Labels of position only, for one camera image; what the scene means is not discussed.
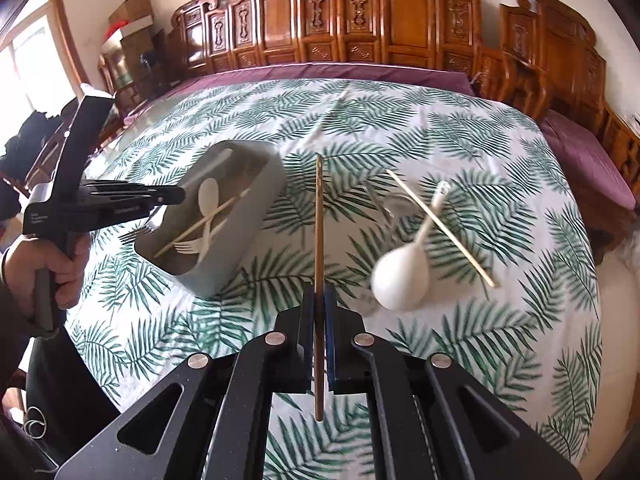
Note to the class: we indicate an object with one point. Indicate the person's left hand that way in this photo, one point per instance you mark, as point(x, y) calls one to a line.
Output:
point(65, 260)

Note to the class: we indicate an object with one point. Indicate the wooden chopstick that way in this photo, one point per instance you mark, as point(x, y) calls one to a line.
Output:
point(320, 210)
point(200, 227)
point(440, 227)

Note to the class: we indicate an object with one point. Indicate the long carved wooden sofa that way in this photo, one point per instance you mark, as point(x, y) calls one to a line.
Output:
point(350, 15)

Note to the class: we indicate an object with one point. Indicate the person's left forearm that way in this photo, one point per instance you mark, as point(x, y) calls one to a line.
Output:
point(15, 330)

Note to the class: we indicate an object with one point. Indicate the dark wooden cabinet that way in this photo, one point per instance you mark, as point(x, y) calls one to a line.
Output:
point(142, 65)

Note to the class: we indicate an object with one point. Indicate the dark wooden dining chair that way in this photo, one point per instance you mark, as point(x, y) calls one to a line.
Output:
point(30, 150)

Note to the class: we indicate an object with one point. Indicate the leaf-print tablecloth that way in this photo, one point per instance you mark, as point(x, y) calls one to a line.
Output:
point(200, 340)

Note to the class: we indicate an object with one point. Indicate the square purple seat cushion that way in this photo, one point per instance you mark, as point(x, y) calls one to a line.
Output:
point(585, 160)

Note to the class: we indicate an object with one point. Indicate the person's black clothing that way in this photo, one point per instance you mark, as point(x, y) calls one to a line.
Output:
point(70, 400)

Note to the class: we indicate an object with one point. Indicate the beige plastic spoon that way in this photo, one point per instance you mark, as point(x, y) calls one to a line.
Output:
point(208, 194)

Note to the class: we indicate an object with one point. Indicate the clear plastic spoon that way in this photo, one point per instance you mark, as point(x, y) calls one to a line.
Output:
point(387, 207)

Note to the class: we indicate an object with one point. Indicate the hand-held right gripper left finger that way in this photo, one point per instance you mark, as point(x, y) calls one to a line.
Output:
point(309, 330)

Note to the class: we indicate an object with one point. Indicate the beige plastic fork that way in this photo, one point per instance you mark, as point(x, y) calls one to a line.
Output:
point(187, 247)

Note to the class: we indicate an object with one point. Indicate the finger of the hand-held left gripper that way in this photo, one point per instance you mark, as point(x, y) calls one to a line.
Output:
point(140, 190)
point(140, 202)

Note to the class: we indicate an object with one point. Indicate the wooden door frame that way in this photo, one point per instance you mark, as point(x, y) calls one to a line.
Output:
point(70, 25)

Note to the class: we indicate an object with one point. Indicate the carved wooden armchair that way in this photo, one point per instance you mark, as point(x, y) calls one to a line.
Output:
point(560, 45)

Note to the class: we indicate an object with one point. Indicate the brown cardboard box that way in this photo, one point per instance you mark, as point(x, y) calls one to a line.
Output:
point(131, 7)

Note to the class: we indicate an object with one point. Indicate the red item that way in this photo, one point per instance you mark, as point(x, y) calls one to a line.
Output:
point(116, 29)

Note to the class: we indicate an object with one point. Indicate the grey rectangular container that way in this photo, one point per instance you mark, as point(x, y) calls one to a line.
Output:
point(240, 240)

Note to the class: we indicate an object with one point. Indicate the long purple sofa cushion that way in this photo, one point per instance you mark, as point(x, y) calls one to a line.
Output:
point(325, 72)

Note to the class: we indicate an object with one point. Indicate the white flat box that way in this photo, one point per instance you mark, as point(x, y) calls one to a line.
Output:
point(132, 27)

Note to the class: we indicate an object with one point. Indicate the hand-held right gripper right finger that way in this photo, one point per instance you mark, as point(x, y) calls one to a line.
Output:
point(331, 340)

